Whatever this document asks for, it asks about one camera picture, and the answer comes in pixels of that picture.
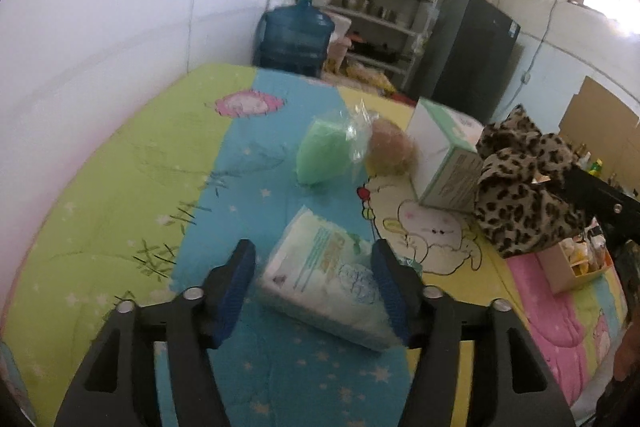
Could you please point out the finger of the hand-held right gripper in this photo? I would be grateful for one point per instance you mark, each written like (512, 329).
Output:
(610, 204)

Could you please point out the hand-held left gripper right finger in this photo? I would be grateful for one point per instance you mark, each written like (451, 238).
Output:
(391, 299)

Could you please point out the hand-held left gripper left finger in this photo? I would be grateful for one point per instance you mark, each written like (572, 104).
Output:
(234, 299)

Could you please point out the white tissue packet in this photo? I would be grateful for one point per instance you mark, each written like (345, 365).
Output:
(320, 277)

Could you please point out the orange cardboard box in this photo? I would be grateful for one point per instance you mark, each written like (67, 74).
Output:
(560, 273)

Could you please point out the leopard print cloth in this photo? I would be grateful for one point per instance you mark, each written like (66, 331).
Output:
(520, 192)

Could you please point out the row of condiment bottles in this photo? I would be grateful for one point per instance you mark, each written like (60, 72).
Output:
(595, 167)

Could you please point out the cardboard sheet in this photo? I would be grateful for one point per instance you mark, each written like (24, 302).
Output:
(595, 112)

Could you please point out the green tissue box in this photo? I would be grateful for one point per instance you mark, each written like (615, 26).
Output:
(440, 157)

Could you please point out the brown fluffy ball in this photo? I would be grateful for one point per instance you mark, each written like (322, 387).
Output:
(392, 147)

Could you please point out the colourful printed blanket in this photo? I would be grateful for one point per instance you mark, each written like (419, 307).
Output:
(100, 207)

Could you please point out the green sponge in plastic bag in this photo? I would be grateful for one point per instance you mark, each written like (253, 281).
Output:
(320, 152)

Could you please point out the red plastic basin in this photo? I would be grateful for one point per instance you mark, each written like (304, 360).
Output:
(400, 98)

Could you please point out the dark grey fridge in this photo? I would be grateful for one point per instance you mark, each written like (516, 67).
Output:
(465, 52)

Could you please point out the bag of eggs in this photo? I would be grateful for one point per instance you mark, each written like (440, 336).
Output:
(370, 77)

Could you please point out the pink plastic container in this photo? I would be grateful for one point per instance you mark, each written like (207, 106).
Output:
(338, 53)

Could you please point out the blue water jug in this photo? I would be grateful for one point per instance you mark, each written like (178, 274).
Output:
(295, 37)

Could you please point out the white sack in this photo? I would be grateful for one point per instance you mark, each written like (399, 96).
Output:
(341, 27)

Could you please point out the wall outlet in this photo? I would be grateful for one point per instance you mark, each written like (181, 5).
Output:
(525, 77)

